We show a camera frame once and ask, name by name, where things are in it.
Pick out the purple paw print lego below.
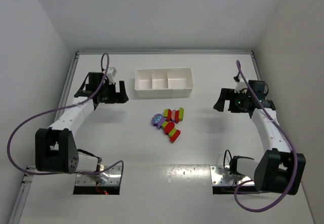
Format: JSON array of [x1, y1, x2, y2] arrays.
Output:
[[151, 114, 163, 126]]

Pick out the purple square lego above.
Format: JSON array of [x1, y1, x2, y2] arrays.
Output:
[[157, 120, 165, 129]]

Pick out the red green lego stack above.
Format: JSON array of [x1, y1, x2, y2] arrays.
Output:
[[161, 121, 181, 144]]

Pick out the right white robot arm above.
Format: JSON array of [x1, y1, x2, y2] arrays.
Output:
[[213, 79, 306, 195]]

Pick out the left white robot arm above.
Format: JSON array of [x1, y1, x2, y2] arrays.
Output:
[[35, 68, 129, 175]]

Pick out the white three-compartment container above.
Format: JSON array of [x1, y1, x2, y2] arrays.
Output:
[[134, 68, 194, 99]]

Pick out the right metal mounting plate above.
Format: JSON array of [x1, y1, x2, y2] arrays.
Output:
[[210, 165, 254, 187]]

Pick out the metal mounting plate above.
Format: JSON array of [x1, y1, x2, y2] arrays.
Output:
[[74, 163, 124, 187], [210, 165, 254, 187]]

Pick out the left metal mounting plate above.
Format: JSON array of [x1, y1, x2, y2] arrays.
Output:
[[74, 163, 124, 187]]

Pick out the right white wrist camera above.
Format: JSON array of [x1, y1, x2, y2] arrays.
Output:
[[233, 75, 247, 93]]

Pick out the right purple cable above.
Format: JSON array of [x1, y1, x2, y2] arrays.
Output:
[[233, 60, 298, 212]]

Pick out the purple cable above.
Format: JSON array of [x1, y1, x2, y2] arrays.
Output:
[[7, 53, 124, 176], [233, 60, 298, 212]]

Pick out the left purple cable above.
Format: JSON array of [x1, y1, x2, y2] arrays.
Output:
[[7, 53, 124, 176]]

